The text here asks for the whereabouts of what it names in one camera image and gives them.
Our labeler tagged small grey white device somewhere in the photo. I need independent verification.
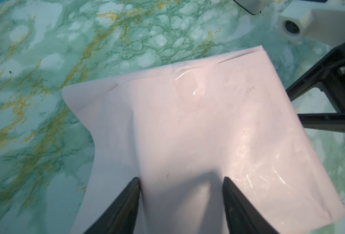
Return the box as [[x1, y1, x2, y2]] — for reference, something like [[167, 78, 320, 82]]
[[235, 0, 271, 15]]

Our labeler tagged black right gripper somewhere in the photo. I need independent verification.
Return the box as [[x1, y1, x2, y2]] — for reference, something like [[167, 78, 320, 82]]
[[286, 43, 345, 133]]

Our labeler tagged clear tape strip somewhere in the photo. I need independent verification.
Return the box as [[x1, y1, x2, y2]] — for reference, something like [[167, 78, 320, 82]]
[[174, 69, 204, 102]]

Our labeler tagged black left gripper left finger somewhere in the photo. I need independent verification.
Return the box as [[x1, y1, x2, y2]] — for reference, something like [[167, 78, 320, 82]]
[[84, 177, 141, 234]]

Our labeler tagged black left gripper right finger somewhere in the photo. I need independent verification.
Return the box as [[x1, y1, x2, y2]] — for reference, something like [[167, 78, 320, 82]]
[[222, 177, 278, 234]]

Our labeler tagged purple wrapping paper sheet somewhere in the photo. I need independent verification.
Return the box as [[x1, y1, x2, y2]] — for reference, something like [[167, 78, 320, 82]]
[[62, 46, 345, 234]]

